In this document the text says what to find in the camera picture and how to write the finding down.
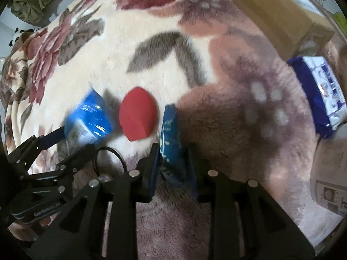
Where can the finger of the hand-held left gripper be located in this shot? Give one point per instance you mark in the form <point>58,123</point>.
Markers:
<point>78,155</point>
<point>51,138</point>

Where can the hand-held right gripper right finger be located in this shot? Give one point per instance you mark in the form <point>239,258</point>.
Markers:
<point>191,173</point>

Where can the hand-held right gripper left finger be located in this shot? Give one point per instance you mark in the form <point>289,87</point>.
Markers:
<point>153,168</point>

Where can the small blue packet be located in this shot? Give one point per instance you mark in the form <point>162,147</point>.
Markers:
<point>169,138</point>

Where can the blue wet wipes packet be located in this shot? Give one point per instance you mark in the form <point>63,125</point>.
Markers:
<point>89,119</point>

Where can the red sponge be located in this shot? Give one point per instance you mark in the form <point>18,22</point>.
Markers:
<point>138,116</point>

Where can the floral plush blanket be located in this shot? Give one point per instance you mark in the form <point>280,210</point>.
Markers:
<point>230,113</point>

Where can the black white plush toy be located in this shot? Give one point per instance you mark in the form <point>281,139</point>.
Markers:
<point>17,35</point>

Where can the white plastic jar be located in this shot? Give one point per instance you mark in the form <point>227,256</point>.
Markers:
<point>330,173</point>

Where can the green jacket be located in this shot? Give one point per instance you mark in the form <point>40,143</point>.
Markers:
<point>35,0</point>

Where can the dark blue tissue pack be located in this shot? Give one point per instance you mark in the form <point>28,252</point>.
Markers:
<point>311,92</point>

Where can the brown cardboard box with label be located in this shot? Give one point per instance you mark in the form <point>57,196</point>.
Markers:
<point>279,10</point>

